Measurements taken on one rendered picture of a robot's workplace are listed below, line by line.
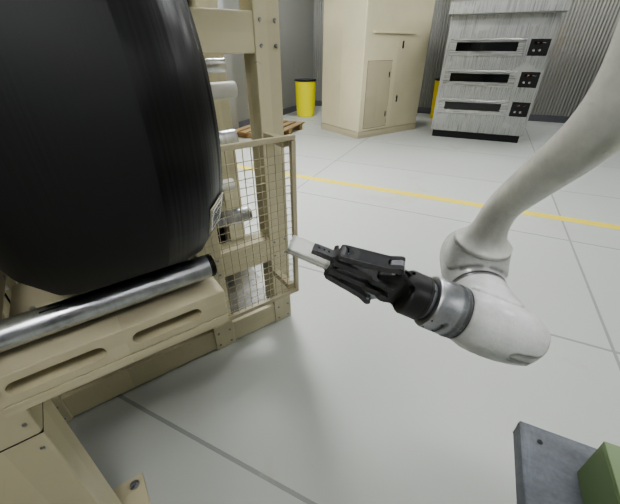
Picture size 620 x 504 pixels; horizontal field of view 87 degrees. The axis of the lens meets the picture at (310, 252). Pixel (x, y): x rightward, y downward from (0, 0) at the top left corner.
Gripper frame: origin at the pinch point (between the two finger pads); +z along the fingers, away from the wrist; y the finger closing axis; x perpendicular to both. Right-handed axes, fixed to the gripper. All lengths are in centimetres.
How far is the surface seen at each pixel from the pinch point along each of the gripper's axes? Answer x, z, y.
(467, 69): 525, -149, 141
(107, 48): -2.2, 27.1, -21.1
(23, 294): -12, 52, 38
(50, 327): -20.5, 31.8, 14.9
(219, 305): -5.8, 11.2, 19.7
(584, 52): 718, -362, 102
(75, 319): -18.2, 29.6, 15.0
